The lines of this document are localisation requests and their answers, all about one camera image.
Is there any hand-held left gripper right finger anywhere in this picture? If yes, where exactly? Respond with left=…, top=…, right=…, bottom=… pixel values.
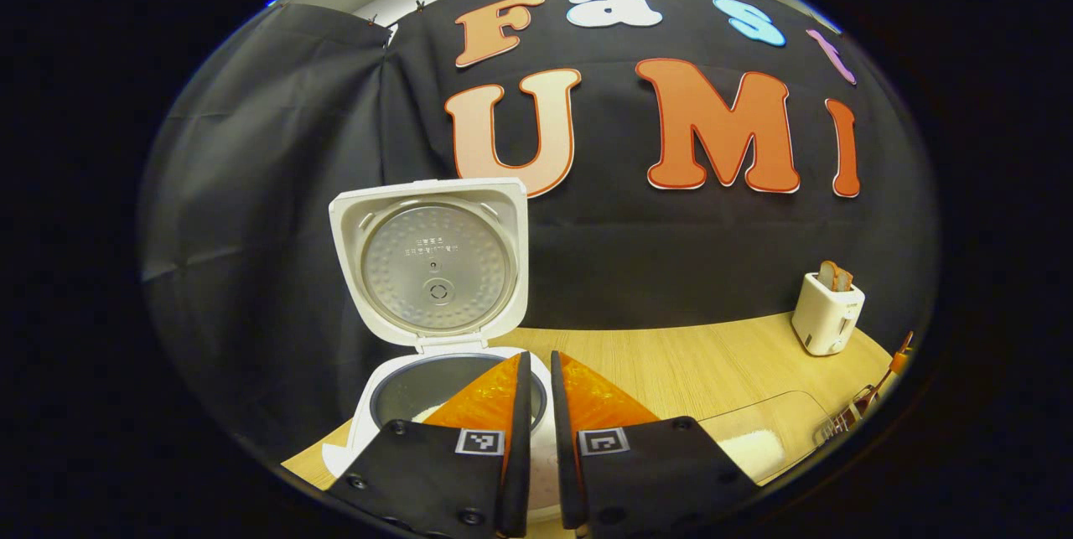
left=550, top=350, right=759, bottom=539

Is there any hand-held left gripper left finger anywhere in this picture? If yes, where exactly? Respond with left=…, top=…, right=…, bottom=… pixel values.
left=325, top=352, right=534, bottom=539

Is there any metal wire chopstick holder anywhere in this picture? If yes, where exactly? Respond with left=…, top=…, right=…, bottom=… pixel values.
left=811, top=384, right=881, bottom=444

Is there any pile of white rice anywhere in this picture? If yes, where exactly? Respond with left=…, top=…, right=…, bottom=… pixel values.
left=719, top=430, right=787, bottom=481

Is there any white rice cooker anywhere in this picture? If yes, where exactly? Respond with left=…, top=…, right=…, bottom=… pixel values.
left=321, top=177, right=564, bottom=523

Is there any white toaster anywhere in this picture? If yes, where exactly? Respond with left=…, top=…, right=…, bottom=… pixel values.
left=790, top=271, right=866, bottom=357

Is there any clear plastic container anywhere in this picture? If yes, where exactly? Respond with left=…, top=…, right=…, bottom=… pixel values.
left=697, top=391, right=839, bottom=487

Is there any black backdrop cloth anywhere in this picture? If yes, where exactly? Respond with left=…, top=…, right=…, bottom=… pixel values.
left=141, top=0, right=940, bottom=464

